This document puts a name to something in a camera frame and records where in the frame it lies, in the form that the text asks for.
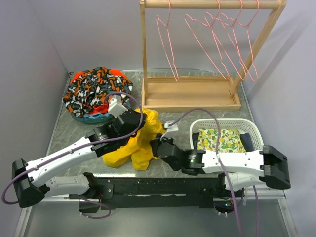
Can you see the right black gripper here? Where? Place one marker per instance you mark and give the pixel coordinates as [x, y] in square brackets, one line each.
[157, 141]

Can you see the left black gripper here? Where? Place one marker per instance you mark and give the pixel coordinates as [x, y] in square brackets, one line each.
[143, 121]

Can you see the yellow shorts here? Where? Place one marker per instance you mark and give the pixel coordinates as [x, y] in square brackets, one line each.
[138, 149]

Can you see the pink wire hanger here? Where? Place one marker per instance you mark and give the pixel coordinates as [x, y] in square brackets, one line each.
[214, 51]
[169, 56]
[236, 24]
[227, 47]

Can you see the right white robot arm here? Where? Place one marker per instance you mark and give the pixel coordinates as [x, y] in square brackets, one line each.
[265, 166]

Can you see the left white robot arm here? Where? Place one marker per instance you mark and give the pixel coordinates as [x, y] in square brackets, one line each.
[34, 180]

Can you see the camouflage patterned shorts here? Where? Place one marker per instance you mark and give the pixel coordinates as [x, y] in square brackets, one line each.
[96, 89]

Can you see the orange red garment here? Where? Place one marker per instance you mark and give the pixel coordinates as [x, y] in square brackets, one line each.
[98, 108]

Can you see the wooden clothes rack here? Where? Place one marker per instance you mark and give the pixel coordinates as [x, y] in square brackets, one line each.
[163, 93]

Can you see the lemon print cloth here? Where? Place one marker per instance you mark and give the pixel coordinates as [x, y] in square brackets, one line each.
[228, 140]

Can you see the dark navy cloth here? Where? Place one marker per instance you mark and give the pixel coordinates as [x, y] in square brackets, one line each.
[247, 142]

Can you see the white plastic basket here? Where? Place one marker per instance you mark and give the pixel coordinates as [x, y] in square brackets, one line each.
[242, 125]

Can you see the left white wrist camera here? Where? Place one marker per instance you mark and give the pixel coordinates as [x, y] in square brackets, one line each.
[116, 107]

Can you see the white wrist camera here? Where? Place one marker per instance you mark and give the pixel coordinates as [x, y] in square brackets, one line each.
[116, 107]
[171, 126]

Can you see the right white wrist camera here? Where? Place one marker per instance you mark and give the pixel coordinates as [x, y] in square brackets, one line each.
[171, 126]

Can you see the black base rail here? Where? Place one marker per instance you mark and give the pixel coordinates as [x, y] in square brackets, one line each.
[160, 192]

